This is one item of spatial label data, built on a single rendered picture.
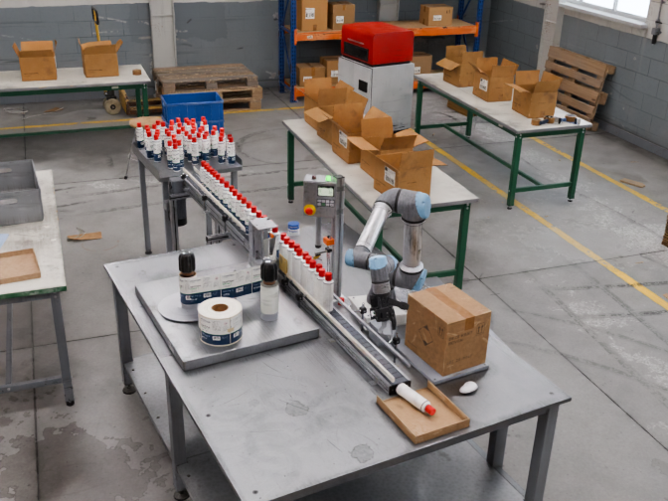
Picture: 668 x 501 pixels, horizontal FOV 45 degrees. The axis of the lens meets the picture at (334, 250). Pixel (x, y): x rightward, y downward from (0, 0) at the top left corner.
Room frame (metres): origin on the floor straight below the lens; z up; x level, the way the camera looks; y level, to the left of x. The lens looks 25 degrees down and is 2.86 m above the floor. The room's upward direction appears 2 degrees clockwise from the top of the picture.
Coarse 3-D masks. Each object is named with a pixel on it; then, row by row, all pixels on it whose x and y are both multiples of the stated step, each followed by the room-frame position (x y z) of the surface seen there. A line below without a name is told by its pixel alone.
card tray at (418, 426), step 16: (432, 384) 2.87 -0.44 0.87; (384, 400) 2.79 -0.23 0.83; (400, 400) 2.80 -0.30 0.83; (432, 400) 2.80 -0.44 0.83; (448, 400) 2.76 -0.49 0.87; (400, 416) 2.69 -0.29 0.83; (416, 416) 2.69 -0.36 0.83; (432, 416) 2.69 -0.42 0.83; (448, 416) 2.70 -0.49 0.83; (464, 416) 2.66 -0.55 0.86; (416, 432) 2.58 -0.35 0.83; (432, 432) 2.55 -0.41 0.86; (448, 432) 2.59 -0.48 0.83
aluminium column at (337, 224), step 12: (336, 180) 3.66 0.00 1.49; (336, 192) 3.66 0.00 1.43; (336, 204) 3.66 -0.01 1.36; (336, 216) 3.66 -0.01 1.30; (336, 228) 3.66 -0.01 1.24; (336, 240) 3.66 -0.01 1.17; (336, 252) 3.66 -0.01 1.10; (336, 264) 3.66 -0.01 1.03; (336, 276) 3.67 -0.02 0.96; (336, 288) 3.67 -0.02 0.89
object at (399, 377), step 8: (248, 240) 4.26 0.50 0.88; (280, 272) 3.85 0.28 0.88; (296, 288) 3.68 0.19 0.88; (312, 304) 3.51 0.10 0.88; (320, 312) 3.44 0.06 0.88; (328, 312) 3.44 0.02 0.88; (336, 312) 3.44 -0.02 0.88; (328, 320) 3.36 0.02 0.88; (344, 320) 3.37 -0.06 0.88; (336, 328) 3.29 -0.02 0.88; (352, 328) 3.29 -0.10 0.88; (344, 336) 3.22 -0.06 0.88; (360, 336) 3.22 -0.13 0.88; (352, 344) 3.15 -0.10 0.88; (368, 344) 3.16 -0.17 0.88; (360, 352) 3.09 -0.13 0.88; (376, 352) 3.09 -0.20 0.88; (368, 360) 3.02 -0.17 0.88; (384, 360) 3.03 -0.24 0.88; (376, 368) 2.96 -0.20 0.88; (392, 368) 2.97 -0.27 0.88; (384, 376) 2.90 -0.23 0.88; (400, 376) 2.91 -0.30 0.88; (392, 384) 2.84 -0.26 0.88
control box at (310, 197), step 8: (320, 176) 3.75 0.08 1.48; (304, 184) 3.68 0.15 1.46; (312, 184) 3.67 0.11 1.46; (320, 184) 3.67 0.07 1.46; (328, 184) 3.66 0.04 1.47; (304, 192) 3.68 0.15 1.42; (312, 192) 3.67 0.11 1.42; (304, 200) 3.68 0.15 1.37; (312, 200) 3.67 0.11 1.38; (304, 208) 3.68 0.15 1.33; (312, 208) 3.67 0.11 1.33; (320, 208) 3.67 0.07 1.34; (328, 208) 3.66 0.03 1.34; (312, 216) 3.67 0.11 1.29; (320, 216) 3.67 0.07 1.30; (328, 216) 3.66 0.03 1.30
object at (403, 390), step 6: (402, 384) 2.84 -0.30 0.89; (396, 390) 2.83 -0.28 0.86; (402, 390) 2.81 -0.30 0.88; (408, 390) 2.80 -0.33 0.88; (402, 396) 2.80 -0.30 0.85; (408, 396) 2.77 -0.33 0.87; (414, 396) 2.76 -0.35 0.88; (420, 396) 2.76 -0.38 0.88; (414, 402) 2.74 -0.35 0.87; (420, 402) 2.72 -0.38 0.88; (426, 402) 2.72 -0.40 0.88; (420, 408) 2.71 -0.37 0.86; (426, 408) 2.70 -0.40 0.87; (432, 408) 2.69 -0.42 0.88; (432, 414) 2.68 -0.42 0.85
